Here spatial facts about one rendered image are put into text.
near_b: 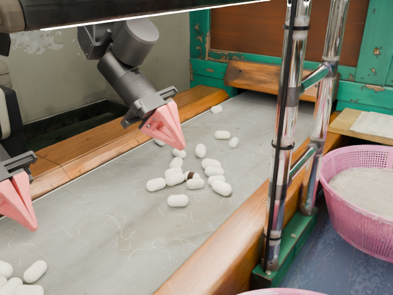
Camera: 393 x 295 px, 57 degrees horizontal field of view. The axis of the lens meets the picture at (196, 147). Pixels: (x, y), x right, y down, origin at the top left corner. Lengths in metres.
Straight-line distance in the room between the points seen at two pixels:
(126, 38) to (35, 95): 2.26
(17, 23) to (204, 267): 0.32
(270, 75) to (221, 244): 0.59
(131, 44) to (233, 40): 0.54
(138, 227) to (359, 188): 0.39
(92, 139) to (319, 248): 0.49
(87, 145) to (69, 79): 2.20
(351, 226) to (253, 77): 0.51
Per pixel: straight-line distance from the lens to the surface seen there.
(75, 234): 0.56
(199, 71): 1.14
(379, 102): 0.96
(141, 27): 0.60
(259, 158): 0.74
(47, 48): 2.82
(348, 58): 0.97
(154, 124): 0.61
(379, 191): 0.71
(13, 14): 0.29
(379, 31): 0.94
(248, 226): 0.51
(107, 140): 0.77
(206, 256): 0.46
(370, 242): 0.63
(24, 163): 0.58
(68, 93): 2.95
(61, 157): 0.73
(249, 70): 1.00
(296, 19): 0.38
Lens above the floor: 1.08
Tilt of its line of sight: 26 degrees down
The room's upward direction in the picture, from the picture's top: straight up
